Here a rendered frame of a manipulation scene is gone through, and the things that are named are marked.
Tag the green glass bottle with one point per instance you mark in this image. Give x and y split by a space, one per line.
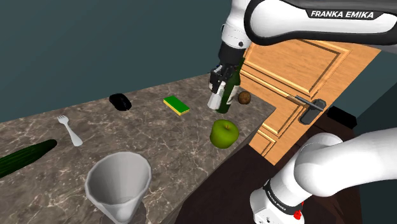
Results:
230 97

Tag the grey conical cup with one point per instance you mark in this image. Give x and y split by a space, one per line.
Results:
119 183

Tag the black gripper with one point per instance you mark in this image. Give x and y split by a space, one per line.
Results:
231 54

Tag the dark green cucumber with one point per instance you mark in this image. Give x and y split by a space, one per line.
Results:
21 156

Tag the white plastic fork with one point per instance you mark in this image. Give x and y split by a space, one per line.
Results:
72 134

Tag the brown kiwi fruit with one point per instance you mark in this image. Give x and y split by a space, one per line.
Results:
244 97

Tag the green apple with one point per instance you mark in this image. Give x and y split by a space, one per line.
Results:
224 135

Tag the green and yellow sponge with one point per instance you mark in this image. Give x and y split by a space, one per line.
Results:
176 104

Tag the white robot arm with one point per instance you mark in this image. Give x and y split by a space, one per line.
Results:
341 161

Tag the black lumpy object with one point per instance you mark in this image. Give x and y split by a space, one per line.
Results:
120 102

